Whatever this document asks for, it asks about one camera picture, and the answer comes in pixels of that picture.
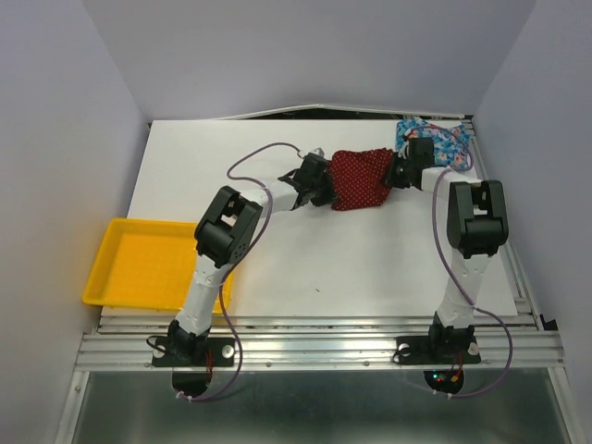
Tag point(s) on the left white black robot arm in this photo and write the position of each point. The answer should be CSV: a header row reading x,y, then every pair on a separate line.
x,y
224,236

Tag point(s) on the blue floral folded skirt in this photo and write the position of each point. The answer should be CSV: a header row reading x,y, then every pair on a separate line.
x,y
451,145

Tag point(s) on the aluminium frame rail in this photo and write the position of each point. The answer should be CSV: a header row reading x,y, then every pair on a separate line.
x,y
317,343

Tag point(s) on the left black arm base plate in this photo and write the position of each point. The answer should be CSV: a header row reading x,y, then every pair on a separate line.
x,y
216,352

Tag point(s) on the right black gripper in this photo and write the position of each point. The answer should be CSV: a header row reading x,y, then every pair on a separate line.
x,y
391,178

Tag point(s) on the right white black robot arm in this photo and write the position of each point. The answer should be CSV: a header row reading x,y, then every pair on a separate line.
x,y
469,225

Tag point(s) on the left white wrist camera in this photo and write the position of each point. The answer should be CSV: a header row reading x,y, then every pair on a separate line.
x,y
318,151

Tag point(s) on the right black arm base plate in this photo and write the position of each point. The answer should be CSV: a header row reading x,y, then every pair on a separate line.
x,y
421,350

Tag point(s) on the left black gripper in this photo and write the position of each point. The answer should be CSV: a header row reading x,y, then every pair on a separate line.
x,y
329,195

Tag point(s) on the yellow plastic tray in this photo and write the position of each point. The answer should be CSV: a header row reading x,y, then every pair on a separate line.
x,y
142,264

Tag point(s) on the red polka dot skirt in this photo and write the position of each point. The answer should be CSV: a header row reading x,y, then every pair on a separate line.
x,y
357,178

